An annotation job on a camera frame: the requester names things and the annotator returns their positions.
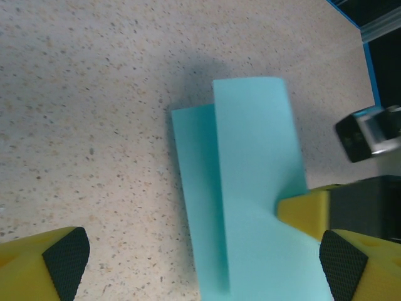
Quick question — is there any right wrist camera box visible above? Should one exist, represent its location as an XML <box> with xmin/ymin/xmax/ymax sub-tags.
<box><xmin>335</xmin><ymin>105</ymin><xmax>401</xmax><ymax>164</ymax></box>

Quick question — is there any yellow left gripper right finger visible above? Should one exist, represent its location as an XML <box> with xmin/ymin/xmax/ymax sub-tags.
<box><xmin>318</xmin><ymin>229</ymin><xmax>401</xmax><ymax>301</ymax></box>

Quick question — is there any teal paper sheet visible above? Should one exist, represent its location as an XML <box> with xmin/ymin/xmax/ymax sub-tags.
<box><xmin>170</xmin><ymin>76</ymin><xmax>335</xmax><ymax>301</ymax></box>

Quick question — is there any aluminium frame post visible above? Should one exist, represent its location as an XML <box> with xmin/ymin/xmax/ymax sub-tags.
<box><xmin>359</xmin><ymin>5</ymin><xmax>401</xmax><ymax>44</ymax></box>

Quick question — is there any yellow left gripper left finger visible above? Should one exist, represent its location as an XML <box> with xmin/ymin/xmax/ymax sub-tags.
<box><xmin>0</xmin><ymin>226</ymin><xmax>91</xmax><ymax>301</ymax></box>

